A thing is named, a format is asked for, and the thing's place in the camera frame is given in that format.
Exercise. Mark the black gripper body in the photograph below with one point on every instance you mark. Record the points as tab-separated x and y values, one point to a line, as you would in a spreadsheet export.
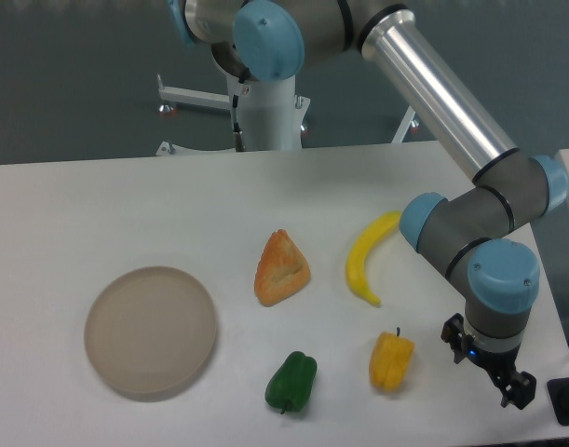
495	356

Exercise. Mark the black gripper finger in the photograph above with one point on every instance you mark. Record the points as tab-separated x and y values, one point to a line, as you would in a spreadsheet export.
517	388
453	334

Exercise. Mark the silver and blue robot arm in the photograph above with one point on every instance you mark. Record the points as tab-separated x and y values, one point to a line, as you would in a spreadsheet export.
261	46

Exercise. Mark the yellow bell pepper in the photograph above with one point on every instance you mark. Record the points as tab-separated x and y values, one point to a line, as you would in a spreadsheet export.
390	360

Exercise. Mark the green bell pepper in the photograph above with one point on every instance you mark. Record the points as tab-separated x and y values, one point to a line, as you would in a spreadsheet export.
290	388

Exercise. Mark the black device at table edge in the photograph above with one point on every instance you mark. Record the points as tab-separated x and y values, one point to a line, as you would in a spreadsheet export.
559	396

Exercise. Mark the yellow banana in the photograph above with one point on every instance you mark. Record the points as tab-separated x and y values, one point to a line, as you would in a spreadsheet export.
355	266

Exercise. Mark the orange bread slice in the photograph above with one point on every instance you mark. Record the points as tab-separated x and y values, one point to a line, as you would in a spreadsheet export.
282	270

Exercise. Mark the beige round plate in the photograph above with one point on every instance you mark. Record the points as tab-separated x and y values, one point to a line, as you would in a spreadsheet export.
150	333

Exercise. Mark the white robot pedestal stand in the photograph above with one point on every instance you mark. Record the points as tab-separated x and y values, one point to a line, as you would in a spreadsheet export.
343	101

